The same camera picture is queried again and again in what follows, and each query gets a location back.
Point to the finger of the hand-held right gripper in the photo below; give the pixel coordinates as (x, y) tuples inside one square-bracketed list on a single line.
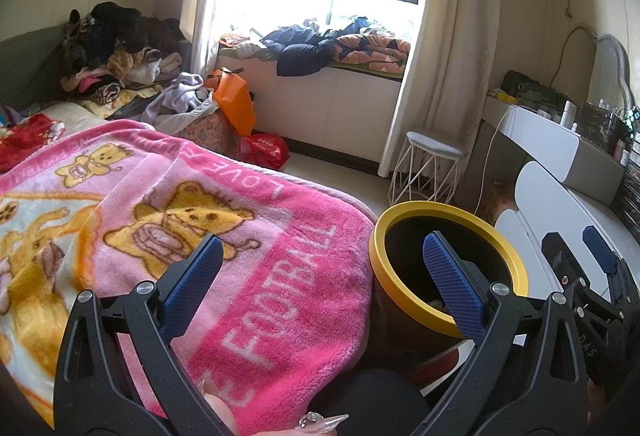
[(599, 248), (560, 253)]

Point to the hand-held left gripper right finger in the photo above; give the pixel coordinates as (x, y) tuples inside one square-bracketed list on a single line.
[(450, 276)]

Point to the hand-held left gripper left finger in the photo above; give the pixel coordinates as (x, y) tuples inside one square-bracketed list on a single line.
[(192, 286)]

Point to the black bin with yellow rim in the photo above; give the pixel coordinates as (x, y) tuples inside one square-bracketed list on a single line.
[(400, 256)]

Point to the person's left hand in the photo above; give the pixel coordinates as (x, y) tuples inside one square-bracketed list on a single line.
[(220, 411)]

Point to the white chair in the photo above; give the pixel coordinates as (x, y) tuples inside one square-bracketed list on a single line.
[(545, 201)]

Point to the orange patterned bag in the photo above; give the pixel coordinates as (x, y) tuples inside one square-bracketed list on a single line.
[(500, 201)]

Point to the red item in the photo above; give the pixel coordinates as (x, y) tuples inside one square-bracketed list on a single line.
[(440, 363)]

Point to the pink printed blanket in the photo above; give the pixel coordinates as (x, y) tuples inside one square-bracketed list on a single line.
[(300, 316)]

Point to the white vanity desk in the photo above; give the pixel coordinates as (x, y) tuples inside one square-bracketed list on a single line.
[(545, 141)]

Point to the clear cosmetics organizer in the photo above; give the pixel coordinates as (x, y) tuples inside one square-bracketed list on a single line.
[(600, 126)]

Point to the white bottle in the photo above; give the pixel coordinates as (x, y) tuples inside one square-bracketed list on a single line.
[(568, 113)]

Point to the person's black pants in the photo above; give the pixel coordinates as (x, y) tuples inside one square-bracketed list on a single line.
[(360, 396)]

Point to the red plastic bag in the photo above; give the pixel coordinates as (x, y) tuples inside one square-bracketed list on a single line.
[(265, 151)]

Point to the yellow box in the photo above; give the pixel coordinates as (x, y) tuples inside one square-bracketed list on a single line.
[(502, 96)]

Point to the black bag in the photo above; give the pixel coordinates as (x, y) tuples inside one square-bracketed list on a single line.
[(527, 88)]

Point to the vanity mirror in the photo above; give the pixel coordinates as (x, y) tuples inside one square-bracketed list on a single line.
[(612, 71)]

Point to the orange paper bag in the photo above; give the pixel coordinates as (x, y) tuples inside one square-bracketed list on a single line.
[(232, 103)]

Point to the lavender garment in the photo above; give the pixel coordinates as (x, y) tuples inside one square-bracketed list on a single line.
[(175, 96)]

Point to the cream bed sheet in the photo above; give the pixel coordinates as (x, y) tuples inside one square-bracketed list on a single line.
[(75, 112)]

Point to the folded colourful clothes stack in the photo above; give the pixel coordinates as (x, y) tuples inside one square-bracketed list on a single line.
[(125, 76)]

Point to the red cloth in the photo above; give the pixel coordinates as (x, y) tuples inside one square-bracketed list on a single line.
[(25, 141)]

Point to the orange patterned quilt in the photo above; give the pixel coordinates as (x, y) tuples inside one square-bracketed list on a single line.
[(375, 48)]

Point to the white and orange cloth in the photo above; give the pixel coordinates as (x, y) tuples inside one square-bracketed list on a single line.
[(242, 46)]

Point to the dark puffer jacket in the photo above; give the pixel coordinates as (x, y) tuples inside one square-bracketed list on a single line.
[(300, 51)]

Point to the black clothes pile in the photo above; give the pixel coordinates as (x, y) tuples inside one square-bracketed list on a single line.
[(120, 26)]

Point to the grey bed headboard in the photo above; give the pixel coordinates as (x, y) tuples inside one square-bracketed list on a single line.
[(30, 61)]

